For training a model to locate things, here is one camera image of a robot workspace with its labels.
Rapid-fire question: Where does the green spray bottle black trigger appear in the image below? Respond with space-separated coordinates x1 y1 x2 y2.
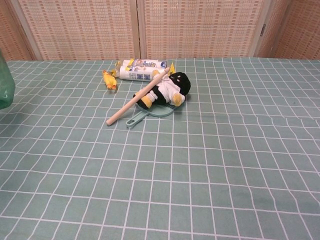
0 48 17 111

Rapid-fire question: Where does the black penguin plush white robe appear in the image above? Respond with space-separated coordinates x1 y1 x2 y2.
132 71 192 109

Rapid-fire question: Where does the wooden round stick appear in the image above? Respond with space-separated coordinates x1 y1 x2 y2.
105 66 171 127

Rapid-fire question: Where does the white bag rolls plastic pack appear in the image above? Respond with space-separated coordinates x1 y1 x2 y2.
112 58 176 83

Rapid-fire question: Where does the teal white-grid tablecloth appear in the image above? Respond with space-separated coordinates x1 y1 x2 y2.
0 57 320 240

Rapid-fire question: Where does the small yellow duck toy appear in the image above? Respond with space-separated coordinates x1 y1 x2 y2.
101 69 118 92

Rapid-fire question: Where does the woven bamboo screen panel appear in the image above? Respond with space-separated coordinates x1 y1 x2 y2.
136 0 273 60
254 0 320 61
8 0 141 62
0 0 36 63

